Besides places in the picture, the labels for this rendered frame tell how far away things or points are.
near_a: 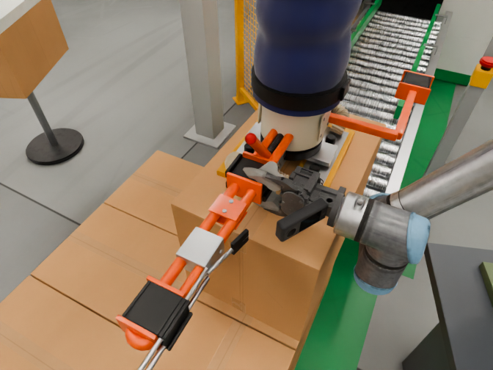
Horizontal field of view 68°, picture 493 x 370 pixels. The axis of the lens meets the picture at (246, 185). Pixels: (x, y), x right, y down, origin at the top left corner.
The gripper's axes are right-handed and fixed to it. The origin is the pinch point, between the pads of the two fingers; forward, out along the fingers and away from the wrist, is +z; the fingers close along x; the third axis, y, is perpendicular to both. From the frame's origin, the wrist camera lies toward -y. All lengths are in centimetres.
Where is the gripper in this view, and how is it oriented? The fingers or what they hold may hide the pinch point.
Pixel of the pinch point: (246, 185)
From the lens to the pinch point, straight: 79.2
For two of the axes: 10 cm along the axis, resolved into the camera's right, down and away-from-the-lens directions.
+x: 0.0, -6.9, -7.3
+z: -8.9, -3.3, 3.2
